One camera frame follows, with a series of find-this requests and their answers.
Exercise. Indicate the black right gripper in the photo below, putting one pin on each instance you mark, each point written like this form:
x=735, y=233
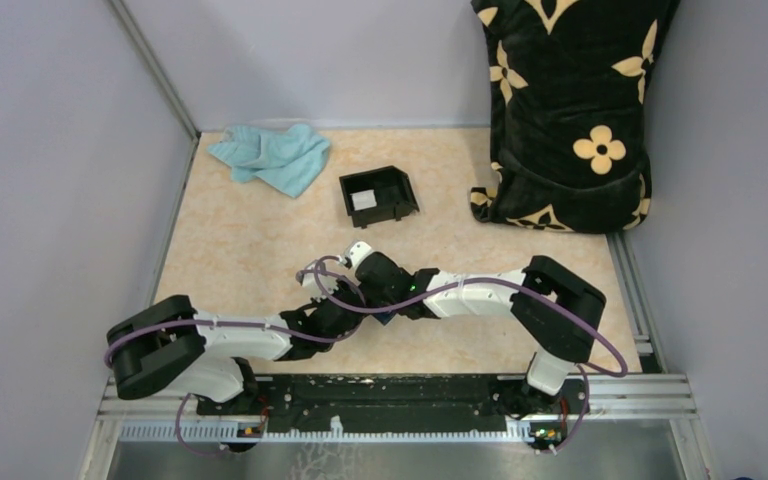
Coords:
x=370, y=293

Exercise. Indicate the blue leather card holder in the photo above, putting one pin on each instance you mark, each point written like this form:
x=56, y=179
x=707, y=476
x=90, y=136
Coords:
x=384, y=318

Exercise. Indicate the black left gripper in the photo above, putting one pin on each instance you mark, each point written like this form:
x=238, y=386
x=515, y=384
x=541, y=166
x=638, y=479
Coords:
x=342, y=288

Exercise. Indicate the black plastic card box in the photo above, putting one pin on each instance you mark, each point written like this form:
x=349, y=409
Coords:
x=394, y=193

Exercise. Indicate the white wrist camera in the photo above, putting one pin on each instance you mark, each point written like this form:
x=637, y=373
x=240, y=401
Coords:
x=357, y=252
x=315, y=280

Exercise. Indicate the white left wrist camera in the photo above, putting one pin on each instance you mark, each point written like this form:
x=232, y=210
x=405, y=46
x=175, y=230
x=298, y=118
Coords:
x=315, y=280

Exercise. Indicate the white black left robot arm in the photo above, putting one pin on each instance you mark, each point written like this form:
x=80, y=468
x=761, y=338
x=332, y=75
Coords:
x=173, y=347

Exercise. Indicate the black floral cushion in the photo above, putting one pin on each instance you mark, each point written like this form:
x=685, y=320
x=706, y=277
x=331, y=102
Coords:
x=568, y=82

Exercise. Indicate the light blue cloth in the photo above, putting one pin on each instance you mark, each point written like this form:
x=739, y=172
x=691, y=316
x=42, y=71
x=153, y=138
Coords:
x=288, y=161

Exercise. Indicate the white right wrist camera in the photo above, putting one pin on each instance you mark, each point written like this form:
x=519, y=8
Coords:
x=357, y=252

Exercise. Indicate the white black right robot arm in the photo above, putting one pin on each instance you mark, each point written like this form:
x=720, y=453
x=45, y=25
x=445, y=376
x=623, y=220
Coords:
x=548, y=300

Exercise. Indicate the grey credit card stack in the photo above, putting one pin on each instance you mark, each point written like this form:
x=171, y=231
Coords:
x=363, y=200

